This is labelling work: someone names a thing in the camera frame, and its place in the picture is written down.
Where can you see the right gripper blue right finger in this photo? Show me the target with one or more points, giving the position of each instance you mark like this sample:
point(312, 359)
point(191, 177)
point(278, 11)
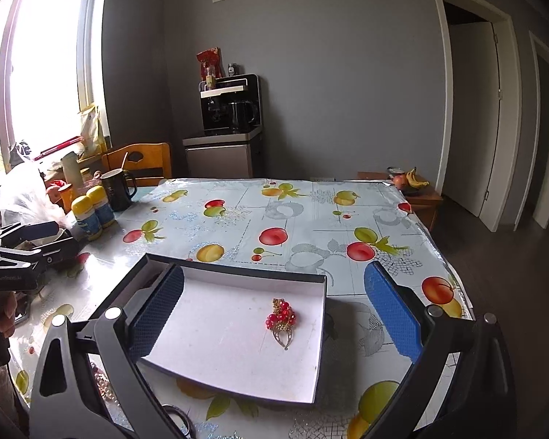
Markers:
point(399, 320)

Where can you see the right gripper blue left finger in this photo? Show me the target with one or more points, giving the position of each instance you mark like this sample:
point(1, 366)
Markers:
point(153, 306)

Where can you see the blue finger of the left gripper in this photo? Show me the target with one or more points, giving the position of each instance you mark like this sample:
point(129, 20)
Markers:
point(17, 233)
point(50, 253)

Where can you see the person left hand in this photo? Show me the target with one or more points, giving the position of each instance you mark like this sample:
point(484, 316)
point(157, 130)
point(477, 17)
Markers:
point(7, 314)

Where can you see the yellow capped bottle front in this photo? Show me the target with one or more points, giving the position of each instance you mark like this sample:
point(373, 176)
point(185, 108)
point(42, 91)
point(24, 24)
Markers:
point(86, 217)

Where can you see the yellow capped bottle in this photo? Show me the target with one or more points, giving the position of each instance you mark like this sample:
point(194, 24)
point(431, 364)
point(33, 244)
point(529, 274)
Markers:
point(101, 205)
point(86, 217)

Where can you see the white paper cup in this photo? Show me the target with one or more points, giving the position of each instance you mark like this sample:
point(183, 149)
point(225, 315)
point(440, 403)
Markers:
point(71, 170)

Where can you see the yellow capped bottle rear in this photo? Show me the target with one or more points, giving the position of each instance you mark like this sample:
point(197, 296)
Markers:
point(101, 205)

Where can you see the black mug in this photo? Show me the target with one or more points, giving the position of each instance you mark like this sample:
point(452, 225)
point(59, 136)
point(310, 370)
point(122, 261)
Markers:
point(120, 187)

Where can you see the fruit print tablecloth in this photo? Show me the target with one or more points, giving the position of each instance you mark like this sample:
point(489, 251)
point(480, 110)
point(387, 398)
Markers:
point(333, 229)

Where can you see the black shallow box tray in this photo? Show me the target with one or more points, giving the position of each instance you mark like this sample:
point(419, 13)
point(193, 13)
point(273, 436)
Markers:
point(246, 331)

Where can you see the wooden side table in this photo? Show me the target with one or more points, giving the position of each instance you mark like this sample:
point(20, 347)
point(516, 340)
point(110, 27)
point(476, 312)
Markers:
point(425, 203)

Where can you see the wooden chair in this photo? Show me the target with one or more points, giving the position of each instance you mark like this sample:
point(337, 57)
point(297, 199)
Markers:
point(150, 163)

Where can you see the bananas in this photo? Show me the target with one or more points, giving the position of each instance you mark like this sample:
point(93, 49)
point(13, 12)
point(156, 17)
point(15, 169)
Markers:
point(414, 181)

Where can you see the grey cabinet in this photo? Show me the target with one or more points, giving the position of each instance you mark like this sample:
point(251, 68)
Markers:
point(226, 155)

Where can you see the black coffee machine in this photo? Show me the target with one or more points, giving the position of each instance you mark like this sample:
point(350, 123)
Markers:
point(233, 105)

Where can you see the red snack bag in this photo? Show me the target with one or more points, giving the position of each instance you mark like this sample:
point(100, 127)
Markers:
point(210, 61)

